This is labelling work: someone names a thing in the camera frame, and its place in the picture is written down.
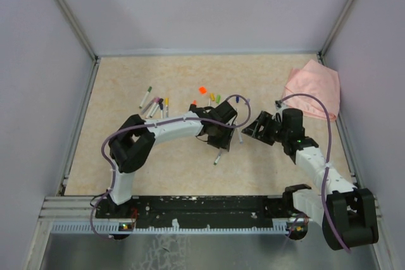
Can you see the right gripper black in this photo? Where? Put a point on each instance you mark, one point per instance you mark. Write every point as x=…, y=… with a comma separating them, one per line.
x=265, y=119

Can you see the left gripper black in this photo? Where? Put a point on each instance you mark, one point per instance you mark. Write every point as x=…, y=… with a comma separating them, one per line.
x=223, y=142

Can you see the dark green cap marker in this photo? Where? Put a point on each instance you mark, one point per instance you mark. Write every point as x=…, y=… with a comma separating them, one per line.
x=217, y=158

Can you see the lilac cap paint marker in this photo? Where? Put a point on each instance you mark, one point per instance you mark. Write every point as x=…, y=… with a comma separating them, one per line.
x=239, y=133

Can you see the orange highlighter cap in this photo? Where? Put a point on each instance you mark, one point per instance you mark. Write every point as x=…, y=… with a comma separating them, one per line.
x=202, y=90

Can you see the yellow cap paint marker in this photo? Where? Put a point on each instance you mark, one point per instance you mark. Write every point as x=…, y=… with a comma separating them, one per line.
x=166, y=107

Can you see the green cap white marker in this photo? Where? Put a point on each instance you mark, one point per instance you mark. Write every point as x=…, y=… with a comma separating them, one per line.
x=146, y=95

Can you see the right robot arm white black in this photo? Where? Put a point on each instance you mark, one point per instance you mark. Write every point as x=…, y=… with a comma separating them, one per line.
x=346, y=213

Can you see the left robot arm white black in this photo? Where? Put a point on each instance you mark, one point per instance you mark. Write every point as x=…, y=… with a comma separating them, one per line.
x=131, y=145

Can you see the grey transparent pen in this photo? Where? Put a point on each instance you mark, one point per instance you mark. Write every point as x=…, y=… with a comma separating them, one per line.
x=148, y=106

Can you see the small blue cap marker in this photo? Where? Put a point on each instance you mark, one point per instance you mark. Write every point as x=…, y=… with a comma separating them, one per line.
x=161, y=111

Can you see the black cap white marker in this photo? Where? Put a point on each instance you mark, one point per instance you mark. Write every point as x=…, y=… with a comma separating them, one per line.
x=160, y=102

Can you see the pink cap white marker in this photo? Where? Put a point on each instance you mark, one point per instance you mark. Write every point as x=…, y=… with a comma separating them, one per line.
x=151, y=108

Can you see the pink cloth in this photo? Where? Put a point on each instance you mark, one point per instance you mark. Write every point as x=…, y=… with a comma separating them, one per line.
x=318, y=90

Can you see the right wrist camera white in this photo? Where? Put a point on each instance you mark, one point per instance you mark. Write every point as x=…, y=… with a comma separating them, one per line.
x=280, y=106

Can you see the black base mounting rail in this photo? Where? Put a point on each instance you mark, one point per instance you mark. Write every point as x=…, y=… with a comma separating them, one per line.
x=257, y=211

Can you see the grey slotted cable duct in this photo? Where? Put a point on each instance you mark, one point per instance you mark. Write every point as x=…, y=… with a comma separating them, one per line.
x=117, y=228

